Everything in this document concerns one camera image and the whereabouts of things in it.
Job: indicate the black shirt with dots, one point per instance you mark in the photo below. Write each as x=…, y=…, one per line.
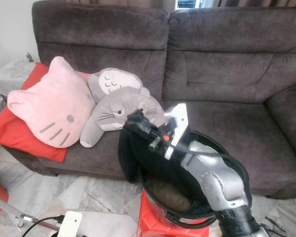
x=133, y=153

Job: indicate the brown cloth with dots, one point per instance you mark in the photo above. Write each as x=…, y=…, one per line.
x=167, y=193

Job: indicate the grey whiskered plush pillow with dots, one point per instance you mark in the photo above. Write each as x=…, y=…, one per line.
x=118, y=101

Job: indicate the grey plush white belly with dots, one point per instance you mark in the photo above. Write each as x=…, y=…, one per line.
x=111, y=81

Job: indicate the black round laundry basket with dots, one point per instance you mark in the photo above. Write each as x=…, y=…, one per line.
x=180, y=217

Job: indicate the red plastic stool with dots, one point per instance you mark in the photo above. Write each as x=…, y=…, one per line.
x=148, y=224

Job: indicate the dark grey fabric sofa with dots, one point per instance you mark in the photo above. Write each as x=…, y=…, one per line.
x=227, y=59

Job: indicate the pink cat face pillow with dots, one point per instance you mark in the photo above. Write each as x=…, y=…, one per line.
x=49, y=106

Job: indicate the brown curtain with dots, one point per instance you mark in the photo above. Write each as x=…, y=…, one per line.
x=138, y=4

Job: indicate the window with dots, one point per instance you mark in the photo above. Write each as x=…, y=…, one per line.
x=187, y=4

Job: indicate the red cushion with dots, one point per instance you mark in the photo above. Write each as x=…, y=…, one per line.
x=10, y=138

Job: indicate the small brown figurine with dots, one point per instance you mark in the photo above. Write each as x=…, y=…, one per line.
x=28, y=57

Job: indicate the white lace covered side table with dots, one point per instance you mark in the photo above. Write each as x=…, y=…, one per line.
x=12, y=74

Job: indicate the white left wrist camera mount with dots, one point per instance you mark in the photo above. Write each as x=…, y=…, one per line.
x=70, y=224

